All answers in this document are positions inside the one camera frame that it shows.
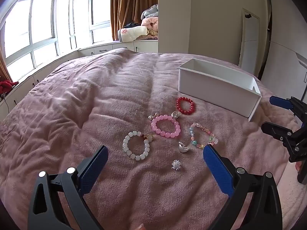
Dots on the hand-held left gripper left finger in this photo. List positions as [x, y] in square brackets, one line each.
[92, 172]

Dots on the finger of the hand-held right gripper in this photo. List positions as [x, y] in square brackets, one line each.
[280, 102]
[275, 129]

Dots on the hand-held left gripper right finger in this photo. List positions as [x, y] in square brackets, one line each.
[218, 170]

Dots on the silver swan charm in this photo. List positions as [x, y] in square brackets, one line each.
[183, 148]

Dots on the silver spiky ball charm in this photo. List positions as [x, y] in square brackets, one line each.
[176, 164]

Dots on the white plastic bin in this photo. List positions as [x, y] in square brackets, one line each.
[215, 88]

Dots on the small silver charm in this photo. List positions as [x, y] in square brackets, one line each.
[150, 117]

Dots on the white wardrobe door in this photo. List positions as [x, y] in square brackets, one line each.
[283, 64]

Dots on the white framed mirror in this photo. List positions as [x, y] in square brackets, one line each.
[249, 48]

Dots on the pink bed blanket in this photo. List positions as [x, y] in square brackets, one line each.
[96, 100]

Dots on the red cloth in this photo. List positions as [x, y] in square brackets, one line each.
[7, 85]

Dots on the brown curtain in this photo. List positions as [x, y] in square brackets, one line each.
[3, 69]
[129, 4]

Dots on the pink folded blanket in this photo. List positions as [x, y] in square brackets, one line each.
[151, 27]

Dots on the dark cloth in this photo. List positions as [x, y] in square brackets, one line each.
[132, 25]

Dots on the grey folded blanket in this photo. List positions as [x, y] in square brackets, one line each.
[150, 12]

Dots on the bay window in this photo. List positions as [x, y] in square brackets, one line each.
[40, 16]

